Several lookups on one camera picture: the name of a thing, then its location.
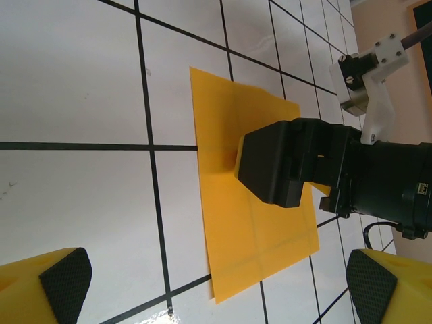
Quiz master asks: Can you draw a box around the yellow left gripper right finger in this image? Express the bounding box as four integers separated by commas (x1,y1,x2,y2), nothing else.
346,248,432,324

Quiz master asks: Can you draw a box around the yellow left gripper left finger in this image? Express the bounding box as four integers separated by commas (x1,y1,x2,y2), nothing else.
0,247,93,324

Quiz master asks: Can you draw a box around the yellow paper sheet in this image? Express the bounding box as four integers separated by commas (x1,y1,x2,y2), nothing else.
188,65,321,305

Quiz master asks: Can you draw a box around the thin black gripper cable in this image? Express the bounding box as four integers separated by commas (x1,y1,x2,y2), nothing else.
362,221,398,252

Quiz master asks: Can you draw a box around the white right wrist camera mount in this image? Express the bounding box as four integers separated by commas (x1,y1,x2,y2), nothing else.
329,32,411,146

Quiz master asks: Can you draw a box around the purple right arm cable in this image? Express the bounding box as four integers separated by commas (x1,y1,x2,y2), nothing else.
400,25,432,48

